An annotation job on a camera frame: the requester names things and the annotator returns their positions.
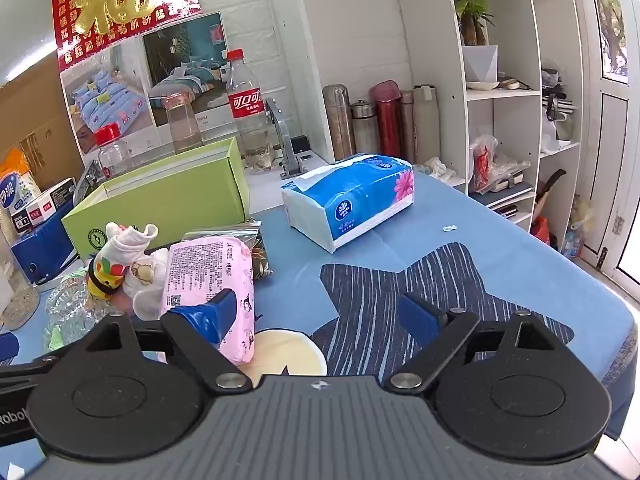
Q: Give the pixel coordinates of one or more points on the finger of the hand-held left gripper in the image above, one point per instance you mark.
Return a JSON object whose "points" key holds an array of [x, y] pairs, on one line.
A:
{"points": [[25, 367]]}

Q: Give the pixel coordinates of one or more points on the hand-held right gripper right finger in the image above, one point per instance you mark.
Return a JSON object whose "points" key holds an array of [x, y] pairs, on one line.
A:
{"points": [[421, 316]]}

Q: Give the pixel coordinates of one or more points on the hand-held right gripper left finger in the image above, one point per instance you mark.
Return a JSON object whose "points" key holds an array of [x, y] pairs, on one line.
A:
{"points": [[220, 316]]}

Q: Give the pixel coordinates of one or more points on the pink wet wipes pack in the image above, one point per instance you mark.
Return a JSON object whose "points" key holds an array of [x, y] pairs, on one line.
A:
{"points": [[210, 275]]}

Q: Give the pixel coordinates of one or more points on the white plush cloth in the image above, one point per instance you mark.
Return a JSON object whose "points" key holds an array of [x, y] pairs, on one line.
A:
{"points": [[145, 290]]}

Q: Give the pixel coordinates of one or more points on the colourful striped toy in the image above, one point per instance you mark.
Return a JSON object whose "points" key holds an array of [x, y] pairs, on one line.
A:
{"points": [[106, 275]]}

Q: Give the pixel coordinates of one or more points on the green cardboard box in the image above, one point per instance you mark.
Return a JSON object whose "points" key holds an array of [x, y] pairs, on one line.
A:
{"points": [[160, 200]]}

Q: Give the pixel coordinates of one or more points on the blue printed tablecloth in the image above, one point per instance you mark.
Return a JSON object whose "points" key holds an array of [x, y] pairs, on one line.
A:
{"points": [[450, 260]]}

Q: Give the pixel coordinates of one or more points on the clear cup with grit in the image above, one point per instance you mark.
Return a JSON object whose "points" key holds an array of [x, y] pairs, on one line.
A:
{"points": [[17, 300]]}

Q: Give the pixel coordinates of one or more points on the dark green patterned packet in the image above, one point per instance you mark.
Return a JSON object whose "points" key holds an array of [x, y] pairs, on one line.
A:
{"points": [[257, 255]]}

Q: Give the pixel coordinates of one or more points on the crumpled clear plastic bottle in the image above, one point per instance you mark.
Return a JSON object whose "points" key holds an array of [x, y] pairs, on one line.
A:
{"points": [[70, 310]]}

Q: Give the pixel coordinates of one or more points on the small clear plastic scrap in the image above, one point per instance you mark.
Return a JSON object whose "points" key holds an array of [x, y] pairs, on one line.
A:
{"points": [[449, 228]]}

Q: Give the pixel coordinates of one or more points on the blue machine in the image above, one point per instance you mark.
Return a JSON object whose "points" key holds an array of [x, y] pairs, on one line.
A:
{"points": [[42, 250]]}

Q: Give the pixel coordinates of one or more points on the blue tissue pack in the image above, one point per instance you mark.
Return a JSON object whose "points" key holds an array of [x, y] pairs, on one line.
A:
{"points": [[350, 200]]}

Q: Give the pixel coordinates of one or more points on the stack of notebooks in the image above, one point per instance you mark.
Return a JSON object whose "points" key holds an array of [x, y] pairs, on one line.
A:
{"points": [[505, 192]]}

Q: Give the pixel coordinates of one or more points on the crumpled white tissue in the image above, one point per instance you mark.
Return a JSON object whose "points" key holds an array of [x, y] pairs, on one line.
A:
{"points": [[440, 167]]}

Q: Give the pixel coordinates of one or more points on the black and white boxes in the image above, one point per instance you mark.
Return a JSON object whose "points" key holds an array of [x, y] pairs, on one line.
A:
{"points": [[42, 205]]}

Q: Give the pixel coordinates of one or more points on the small blue-labelled bottle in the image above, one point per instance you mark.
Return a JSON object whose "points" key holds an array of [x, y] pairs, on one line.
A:
{"points": [[572, 245]]}

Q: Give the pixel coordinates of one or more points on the clear plastic bag with red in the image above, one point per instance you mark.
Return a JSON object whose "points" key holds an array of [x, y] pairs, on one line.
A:
{"points": [[487, 160]]}

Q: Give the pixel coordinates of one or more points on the orange and white paper pack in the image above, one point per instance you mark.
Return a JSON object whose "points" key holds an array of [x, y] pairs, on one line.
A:
{"points": [[17, 180]]}

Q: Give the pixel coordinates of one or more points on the wide beige thermos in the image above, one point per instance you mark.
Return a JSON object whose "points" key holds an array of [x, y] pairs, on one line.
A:
{"points": [[426, 125]]}

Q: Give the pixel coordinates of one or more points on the white shelf unit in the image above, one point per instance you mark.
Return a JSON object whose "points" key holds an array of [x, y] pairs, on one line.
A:
{"points": [[450, 125]]}

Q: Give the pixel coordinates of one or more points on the steel and glass flask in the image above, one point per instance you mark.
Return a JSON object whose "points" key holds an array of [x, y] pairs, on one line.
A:
{"points": [[366, 130]]}

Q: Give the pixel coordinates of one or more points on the clear glass jar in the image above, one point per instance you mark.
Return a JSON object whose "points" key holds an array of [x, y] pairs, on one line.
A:
{"points": [[184, 125]]}

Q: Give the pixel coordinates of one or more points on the small clear red-capped bottle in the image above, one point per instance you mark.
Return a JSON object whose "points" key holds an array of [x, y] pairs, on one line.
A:
{"points": [[112, 152]]}

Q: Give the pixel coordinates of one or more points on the red thermos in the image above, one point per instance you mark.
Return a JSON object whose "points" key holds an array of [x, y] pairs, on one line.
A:
{"points": [[387, 120]]}

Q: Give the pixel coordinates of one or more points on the cola bottle with red cap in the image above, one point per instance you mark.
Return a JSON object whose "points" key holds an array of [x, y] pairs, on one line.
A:
{"points": [[247, 105]]}

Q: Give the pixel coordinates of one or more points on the white saucer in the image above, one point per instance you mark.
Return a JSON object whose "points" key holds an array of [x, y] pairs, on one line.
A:
{"points": [[482, 85]]}

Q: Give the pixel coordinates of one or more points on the brown cardboard sheet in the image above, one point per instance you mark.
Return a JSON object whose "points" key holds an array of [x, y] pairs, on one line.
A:
{"points": [[35, 120]]}

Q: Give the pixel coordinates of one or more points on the black items on shelf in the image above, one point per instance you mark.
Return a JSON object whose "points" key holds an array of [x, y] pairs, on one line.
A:
{"points": [[555, 100]]}

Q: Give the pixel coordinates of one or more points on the white glazed door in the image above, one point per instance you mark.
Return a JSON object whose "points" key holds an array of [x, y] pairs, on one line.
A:
{"points": [[612, 135]]}

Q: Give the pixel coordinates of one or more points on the green potted plant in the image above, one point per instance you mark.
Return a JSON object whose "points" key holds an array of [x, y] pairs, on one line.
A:
{"points": [[475, 15]]}

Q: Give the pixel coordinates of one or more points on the wall poster with bedding photos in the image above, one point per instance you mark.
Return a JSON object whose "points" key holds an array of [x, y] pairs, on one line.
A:
{"points": [[120, 20]]}

